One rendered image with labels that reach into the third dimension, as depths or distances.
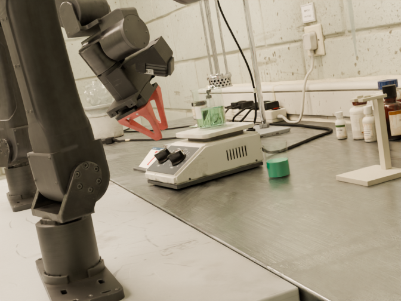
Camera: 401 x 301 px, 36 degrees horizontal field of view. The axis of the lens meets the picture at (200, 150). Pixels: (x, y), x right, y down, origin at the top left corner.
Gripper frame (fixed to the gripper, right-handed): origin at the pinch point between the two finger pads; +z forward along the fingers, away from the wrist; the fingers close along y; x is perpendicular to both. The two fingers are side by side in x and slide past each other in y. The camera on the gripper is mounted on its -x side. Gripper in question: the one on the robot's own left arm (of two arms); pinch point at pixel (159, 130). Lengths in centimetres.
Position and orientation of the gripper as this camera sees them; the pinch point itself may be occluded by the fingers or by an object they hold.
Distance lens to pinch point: 110.7
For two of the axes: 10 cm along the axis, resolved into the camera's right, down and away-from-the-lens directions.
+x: -7.9, 3.6, 5.0
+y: 2.5, -5.6, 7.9
